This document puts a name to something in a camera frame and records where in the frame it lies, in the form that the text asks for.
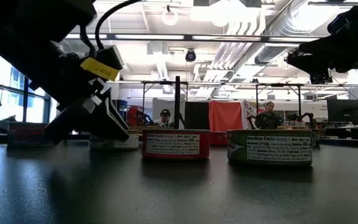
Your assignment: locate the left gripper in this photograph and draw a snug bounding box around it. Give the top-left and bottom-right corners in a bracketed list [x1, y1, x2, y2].
[0, 39, 131, 145]

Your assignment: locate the green label seafood can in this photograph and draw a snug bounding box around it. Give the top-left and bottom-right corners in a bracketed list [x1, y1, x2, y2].
[226, 129, 313, 166]

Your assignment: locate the blue background bin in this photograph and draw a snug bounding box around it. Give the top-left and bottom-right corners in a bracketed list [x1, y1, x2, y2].
[116, 99, 129, 119]

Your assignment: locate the red background object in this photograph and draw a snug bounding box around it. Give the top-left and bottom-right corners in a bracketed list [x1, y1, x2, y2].
[126, 105, 143, 127]

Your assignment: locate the black ceiling track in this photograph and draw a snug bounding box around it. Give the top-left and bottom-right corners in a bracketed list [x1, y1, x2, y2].
[307, 0, 358, 7]

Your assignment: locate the yellow label tape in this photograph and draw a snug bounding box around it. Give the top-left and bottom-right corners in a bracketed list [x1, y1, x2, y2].
[79, 57, 121, 82]

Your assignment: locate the black computer monitor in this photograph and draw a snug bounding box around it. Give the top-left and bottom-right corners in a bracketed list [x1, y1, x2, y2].
[326, 98, 358, 126]

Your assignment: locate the person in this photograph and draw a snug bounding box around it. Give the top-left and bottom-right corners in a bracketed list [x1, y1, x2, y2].
[153, 108, 176, 128]
[254, 101, 283, 130]

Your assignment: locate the wooden background table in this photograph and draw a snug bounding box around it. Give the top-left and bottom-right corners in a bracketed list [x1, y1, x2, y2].
[277, 124, 310, 131]

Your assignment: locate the background desk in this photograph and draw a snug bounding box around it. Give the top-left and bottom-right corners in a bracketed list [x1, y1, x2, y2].
[320, 123, 358, 140]

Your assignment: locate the dark chair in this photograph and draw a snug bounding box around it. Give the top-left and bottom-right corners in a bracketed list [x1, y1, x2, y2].
[0, 114, 19, 124]

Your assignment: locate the patterned hanging cloth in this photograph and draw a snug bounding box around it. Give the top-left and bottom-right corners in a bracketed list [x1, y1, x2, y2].
[242, 100, 257, 125]

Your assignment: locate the window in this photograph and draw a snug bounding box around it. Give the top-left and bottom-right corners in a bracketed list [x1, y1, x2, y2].
[0, 55, 54, 124]

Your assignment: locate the black table mat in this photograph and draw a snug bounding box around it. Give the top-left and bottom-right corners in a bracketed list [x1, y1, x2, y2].
[0, 138, 358, 224]

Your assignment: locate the orange hanging cloth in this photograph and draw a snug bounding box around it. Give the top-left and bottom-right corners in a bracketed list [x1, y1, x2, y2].
[209, 100, 244, 133]

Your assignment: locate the round white ceiling lamp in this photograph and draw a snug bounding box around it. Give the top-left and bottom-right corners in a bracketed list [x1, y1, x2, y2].
[161, 8, 180, 27]

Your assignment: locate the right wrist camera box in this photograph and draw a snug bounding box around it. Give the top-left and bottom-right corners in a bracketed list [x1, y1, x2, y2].
[327, 12, 356, 35]

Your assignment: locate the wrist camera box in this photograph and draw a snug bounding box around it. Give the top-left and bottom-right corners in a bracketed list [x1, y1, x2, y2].
[95, 45, 126, 72]
[327, 12, 356, 35]

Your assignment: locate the silver ventilation duct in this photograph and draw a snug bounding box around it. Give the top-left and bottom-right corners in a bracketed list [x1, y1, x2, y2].
[253, 0, 332, 66]

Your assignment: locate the black background station frame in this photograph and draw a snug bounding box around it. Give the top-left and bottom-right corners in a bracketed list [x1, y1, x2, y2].
[255, 82, 303, 118]
[141, 80, 190, 110]

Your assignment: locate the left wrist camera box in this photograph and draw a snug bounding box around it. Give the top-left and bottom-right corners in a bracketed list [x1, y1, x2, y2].
[95, 45, 126, 72]

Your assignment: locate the black shelf post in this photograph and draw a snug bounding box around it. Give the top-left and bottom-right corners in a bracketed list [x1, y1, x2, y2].
[173, 75, 181, 130]

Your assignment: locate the black camera cable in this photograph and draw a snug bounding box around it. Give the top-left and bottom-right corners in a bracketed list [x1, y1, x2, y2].
[78, 0, 143, 59]

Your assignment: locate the black ceiling camera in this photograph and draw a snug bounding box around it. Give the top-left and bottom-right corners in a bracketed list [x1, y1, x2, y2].
[185, 49, 197, 63]

